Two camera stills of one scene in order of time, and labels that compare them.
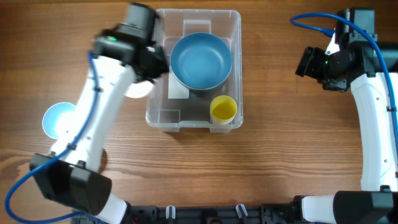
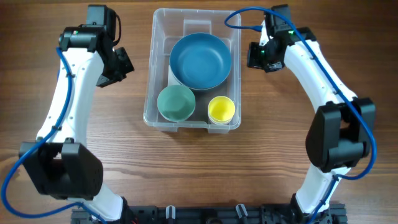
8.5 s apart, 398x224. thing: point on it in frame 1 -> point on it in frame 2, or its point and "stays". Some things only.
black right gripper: x=307 y=66 -> x=256 y=53
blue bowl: x=201 y=61 stays
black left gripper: x=162 y=63 -> x=127 y=66
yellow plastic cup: x=223 y=108 stays
